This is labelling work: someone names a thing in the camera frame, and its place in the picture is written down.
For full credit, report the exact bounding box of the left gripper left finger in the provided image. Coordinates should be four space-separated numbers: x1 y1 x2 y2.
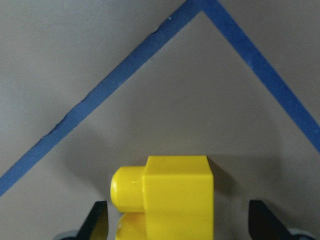
75 201 109 240

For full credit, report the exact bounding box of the yellow toy block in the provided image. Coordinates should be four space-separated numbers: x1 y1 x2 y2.
110 155 214 240

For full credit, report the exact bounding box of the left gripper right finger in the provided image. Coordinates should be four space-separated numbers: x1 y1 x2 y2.
248 200 295 240

